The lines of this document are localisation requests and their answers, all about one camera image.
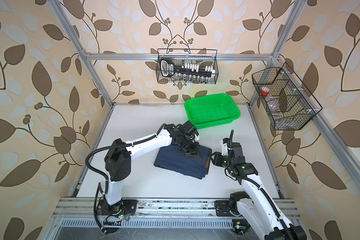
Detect black wire basket right wall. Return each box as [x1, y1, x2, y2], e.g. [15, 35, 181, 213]
[252, 63, 323, 131]

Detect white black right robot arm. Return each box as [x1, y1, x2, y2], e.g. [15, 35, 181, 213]
[211, 137, 307, 240]

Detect black wire basket back wall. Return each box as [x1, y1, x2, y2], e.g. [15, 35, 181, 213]
[156, 48, 219, 85]

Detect green perforated plastic basket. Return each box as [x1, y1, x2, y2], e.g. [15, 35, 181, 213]
[184, 94, 241, 130]

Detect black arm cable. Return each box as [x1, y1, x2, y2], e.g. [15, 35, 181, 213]
[85, 123, 169, 235]
[224, 129, 295, 240]

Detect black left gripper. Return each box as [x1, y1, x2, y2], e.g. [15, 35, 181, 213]
[179, 134, 207, 156]

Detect red capped clear bottle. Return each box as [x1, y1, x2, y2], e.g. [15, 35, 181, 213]
[261, 86, 280, 112]

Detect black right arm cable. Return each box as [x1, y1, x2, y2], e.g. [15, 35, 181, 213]
[224, 129, 295, 240]

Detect dark blue denim trousers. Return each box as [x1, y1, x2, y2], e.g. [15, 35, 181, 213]
[154, 145, 212, 180]

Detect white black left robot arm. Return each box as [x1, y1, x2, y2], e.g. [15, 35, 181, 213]
[85, 121, 202, 215]

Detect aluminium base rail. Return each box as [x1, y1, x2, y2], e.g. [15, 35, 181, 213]
[41, 196, 307, 240]

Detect black handheld tool in basket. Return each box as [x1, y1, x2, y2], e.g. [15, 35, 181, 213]
[159, 58, 216, 77]

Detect black wire basket wall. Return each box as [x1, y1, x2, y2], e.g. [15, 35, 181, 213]
[252, 63, 323, 131]
[156, 48, 219, 85]

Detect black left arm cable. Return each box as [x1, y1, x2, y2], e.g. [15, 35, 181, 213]
[85, 123, 169, 235]

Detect aluminium frame structure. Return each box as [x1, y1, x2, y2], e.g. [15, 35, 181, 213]
[48, 1, 360, 190]

